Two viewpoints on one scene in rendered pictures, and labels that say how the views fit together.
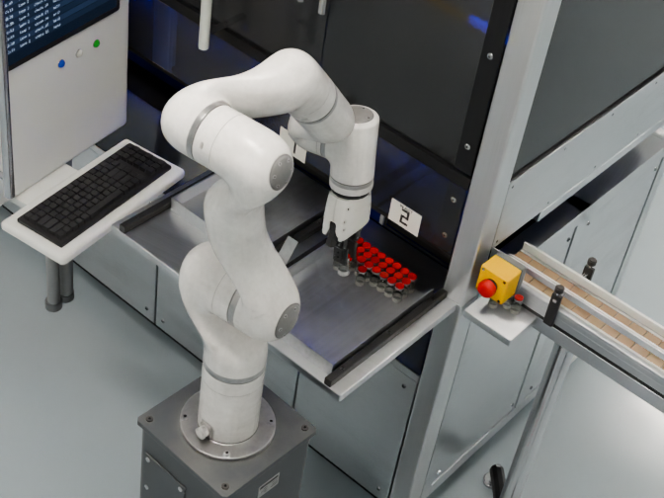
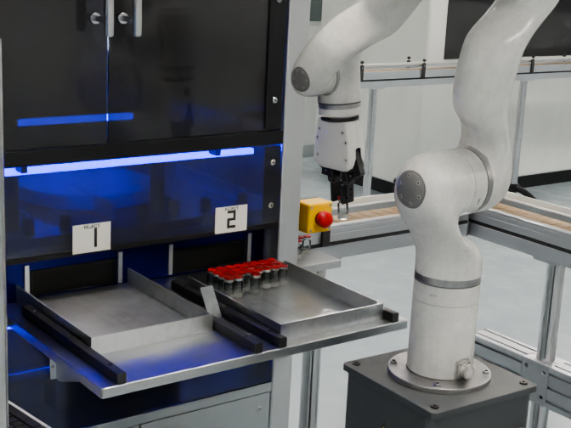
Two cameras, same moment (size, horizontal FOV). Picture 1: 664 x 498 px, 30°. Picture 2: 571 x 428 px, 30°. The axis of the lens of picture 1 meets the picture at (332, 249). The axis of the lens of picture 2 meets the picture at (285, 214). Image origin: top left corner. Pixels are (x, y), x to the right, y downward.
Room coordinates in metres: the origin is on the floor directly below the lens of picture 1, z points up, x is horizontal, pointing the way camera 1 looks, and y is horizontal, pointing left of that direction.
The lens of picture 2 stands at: (1.31, 1.99, 1.62)
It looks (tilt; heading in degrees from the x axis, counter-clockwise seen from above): 14 degrees down; 288
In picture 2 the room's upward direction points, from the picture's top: 3 degrees clockwise
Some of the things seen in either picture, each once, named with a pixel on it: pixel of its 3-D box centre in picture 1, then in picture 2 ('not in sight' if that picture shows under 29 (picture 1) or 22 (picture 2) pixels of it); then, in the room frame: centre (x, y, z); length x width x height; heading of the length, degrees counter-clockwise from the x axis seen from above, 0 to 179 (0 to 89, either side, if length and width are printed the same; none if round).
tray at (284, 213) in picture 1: (261, 201); (111, 307); (2.25, 0.18, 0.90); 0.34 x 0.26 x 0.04; 145
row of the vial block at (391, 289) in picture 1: (371, 274); (253, 279); (2.06, -0.10, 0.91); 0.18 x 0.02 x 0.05; 55
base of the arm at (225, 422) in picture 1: (230, 392); (443, 326); (1.60, 0.15, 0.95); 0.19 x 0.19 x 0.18
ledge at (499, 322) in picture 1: (504, 312); (302, 259); (2.04, -0.41, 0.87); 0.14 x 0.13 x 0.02; 145
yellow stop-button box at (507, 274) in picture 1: (500, 278); (311, 214); (2.01, -0.37, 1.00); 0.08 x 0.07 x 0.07; 145
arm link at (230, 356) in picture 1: (225, 306); (441, 216); (1.61, 0.17, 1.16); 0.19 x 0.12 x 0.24; 60
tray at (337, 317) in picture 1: (338, 298); (283, 297); (1.97, -0.03, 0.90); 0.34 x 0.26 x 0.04; 145
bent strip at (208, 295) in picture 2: (271, 262); (224, 310); (2.03, 0.13, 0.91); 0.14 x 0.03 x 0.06; 146
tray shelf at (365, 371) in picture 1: (292, 259); (202, 317); (2.10, 0.08, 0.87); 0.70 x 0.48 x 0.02; 55
